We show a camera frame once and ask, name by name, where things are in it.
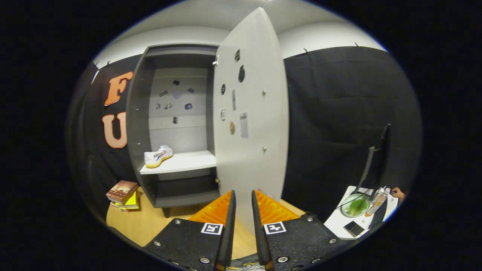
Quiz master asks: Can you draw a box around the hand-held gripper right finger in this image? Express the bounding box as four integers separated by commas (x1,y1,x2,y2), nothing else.
251,189,339,271

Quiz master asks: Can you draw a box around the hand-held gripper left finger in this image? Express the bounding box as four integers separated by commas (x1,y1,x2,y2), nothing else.
144,189,237,271

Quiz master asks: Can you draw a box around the beige shoe cabinet door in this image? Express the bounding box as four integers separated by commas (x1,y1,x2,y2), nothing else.
213,7,290,236

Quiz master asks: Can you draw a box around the white striped shoe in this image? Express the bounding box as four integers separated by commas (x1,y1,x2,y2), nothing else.
144,145,174,168

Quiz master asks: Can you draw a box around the grey shoe cabinet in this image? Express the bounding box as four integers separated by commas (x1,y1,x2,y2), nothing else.
125,43,221,218

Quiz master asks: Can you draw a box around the white side table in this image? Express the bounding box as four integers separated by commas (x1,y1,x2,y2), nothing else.
324,185,399,240

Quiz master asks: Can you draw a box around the glass bowl with greens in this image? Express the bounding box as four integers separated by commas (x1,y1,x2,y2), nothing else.
341,193,371,218

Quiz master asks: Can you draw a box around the yellow book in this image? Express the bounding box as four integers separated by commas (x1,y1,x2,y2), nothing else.
113,191,140,210

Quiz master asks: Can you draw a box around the brown cover book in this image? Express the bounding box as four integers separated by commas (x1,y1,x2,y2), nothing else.
105,180,139,204

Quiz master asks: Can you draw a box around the clear plastic bottle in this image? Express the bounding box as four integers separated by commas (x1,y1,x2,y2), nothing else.
365,187,390,217

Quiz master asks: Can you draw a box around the black backdrop cloth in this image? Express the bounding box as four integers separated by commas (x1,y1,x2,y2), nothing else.
66,45,422,222

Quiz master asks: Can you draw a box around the black monitor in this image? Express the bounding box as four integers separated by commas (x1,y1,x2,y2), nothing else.
354,123,392,196

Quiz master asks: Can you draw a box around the row of black cloth clips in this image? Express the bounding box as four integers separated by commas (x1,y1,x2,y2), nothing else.
93,42,359,72

